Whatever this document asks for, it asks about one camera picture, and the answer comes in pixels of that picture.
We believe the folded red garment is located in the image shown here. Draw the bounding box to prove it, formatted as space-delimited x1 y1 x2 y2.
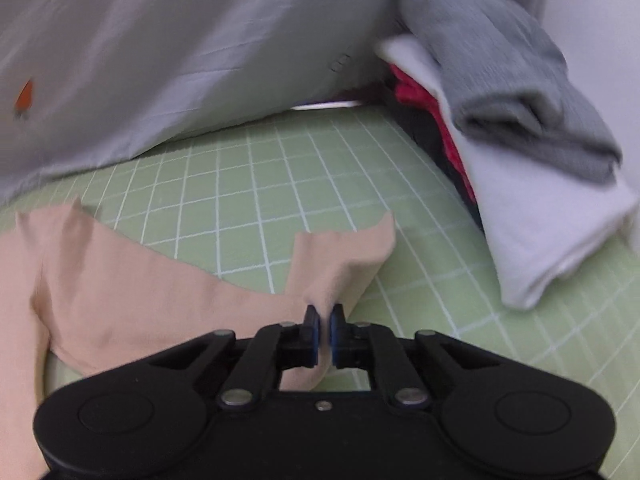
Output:
387 62 478 204

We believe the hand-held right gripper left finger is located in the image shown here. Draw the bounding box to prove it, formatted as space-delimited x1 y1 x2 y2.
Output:
140 304 321 408

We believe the grey carrot print sheet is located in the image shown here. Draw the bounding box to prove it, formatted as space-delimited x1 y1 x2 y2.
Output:
0 0 546 206

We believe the beige garment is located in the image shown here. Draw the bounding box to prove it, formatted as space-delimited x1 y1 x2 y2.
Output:
0 197 397 480

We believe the folded white garment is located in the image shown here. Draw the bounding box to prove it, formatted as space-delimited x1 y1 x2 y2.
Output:
375 35 640 311

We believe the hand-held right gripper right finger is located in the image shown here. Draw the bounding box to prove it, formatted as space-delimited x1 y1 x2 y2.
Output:
329 304 506 408

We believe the folded black garment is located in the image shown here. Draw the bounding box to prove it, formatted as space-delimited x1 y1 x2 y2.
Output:
382 85 486 232

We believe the folded grey sweatshirt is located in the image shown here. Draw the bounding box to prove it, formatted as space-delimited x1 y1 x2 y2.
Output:
397 0 623 186

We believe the green grid mat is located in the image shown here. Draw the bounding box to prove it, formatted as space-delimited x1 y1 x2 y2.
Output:
0 102 640 480

